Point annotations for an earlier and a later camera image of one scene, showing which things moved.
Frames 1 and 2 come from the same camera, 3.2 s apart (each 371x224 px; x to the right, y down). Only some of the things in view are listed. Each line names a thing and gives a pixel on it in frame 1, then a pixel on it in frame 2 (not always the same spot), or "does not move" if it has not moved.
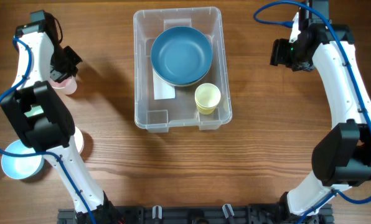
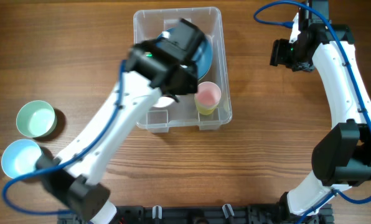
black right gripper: (279, 53) does not move
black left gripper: (65, 69) → (182, 83)
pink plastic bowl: (78, 140) → (164, 101)
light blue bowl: (20, 168) does not move
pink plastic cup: (67, 86) → (208, 94)
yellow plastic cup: (205, 111) does not move
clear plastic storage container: (180, 68) does not move
